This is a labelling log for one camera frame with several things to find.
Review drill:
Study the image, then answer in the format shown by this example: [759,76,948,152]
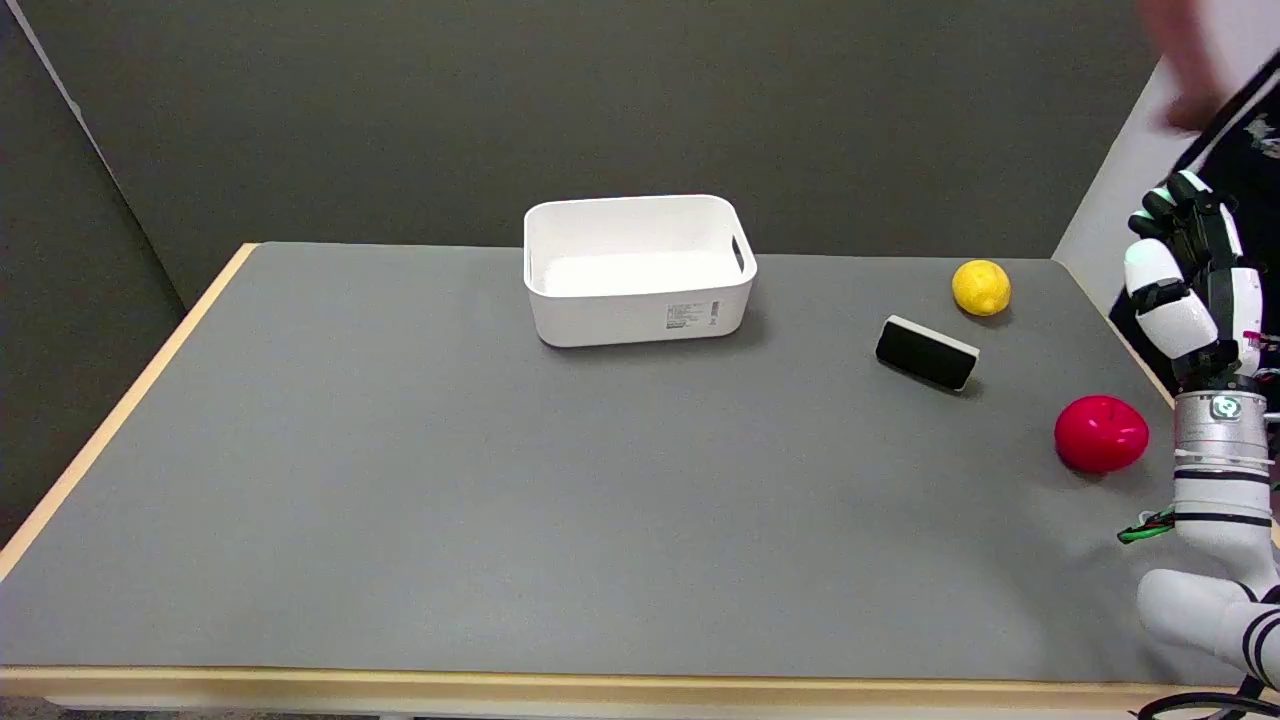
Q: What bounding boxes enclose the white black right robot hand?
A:
[1123,170,1267,393]

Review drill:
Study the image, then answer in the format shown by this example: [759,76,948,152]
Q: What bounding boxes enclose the black white chalkboard eraser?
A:
[875,315,981,392]

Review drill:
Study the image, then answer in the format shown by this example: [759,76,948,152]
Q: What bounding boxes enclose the red apple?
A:
[1054,394,1150,474]

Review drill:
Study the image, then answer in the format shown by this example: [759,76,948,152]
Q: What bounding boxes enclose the yellow lemon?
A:
[951,259,1012,318]

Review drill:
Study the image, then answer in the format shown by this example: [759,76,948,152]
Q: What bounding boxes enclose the white plastic storage bin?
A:
[523,194,758,349]

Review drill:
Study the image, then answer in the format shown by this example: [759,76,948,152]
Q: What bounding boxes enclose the grey table mat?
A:
[0,243,1261,686]

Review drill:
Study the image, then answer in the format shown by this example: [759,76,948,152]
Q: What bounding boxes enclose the green wire bundle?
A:
[1117,508,1179,546]

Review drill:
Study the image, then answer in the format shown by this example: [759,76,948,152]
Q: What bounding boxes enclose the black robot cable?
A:
[1130,676,1280,720]

